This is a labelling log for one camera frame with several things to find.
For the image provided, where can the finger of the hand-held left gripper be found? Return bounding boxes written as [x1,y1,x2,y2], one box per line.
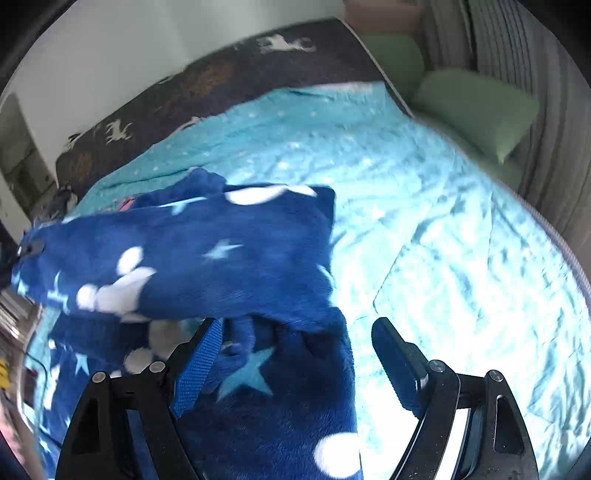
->
[16,241,46,260]

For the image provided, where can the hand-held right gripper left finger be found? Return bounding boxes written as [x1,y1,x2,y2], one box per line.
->
[55,316,223,480]

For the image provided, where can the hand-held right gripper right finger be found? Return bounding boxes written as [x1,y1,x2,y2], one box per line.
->
[371,317,541,480]

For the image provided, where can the blue star print fleece garment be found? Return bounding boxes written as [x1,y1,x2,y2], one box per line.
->
[11,167,365,480]

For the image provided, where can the turquoise star print bedspread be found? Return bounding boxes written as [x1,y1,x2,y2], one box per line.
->
[28,82,591,480]

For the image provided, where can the dark deer print blanket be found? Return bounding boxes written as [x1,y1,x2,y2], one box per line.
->
[55,18,414,195]

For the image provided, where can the green pillow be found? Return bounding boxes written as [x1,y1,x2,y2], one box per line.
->
[411,69,541,163]
[360,32,426,100]

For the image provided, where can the grey curtain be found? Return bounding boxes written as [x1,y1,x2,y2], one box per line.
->
[425,0,591,250]

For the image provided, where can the pink cushion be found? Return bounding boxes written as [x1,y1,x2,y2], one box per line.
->
[344,0,423,33]

